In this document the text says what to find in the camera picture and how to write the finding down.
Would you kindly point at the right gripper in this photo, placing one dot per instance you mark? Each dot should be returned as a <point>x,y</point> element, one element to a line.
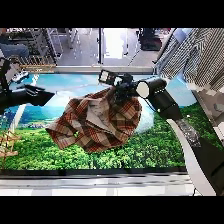
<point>126,88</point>

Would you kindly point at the red-brown checked shirt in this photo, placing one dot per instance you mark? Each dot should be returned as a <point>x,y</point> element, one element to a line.
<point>100,123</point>

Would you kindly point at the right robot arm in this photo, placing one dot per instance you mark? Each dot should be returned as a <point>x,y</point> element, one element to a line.
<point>186,133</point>

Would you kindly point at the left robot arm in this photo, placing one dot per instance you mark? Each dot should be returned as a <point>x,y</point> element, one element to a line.
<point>20,95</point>

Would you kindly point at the grey striped shirt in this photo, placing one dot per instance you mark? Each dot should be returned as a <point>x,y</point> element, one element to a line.
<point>196,53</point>

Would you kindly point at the grey patterned garment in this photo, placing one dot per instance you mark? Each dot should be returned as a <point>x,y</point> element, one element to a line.
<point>213,103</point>

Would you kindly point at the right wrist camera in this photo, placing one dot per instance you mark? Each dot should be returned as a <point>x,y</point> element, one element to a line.
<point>106,77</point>

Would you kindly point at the silver frame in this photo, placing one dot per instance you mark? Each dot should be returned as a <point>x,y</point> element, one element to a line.
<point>93,186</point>

